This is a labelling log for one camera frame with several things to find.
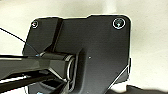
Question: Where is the thin blue cable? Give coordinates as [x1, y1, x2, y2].
[0, 27, 43, 57]

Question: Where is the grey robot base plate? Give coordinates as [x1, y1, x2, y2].
[21, 14, 133, 94]

